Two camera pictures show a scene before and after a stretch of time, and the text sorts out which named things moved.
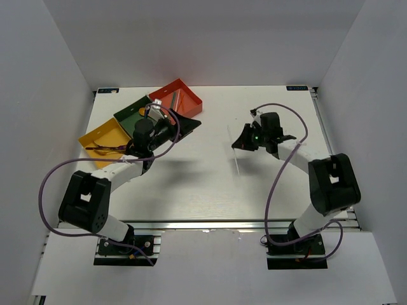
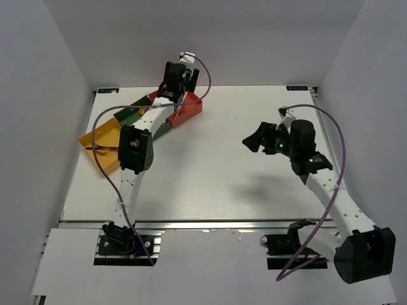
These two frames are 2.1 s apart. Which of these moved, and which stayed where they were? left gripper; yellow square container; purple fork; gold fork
Moved: left gripper
Stayed: yellow square container; gold fork; purple fork
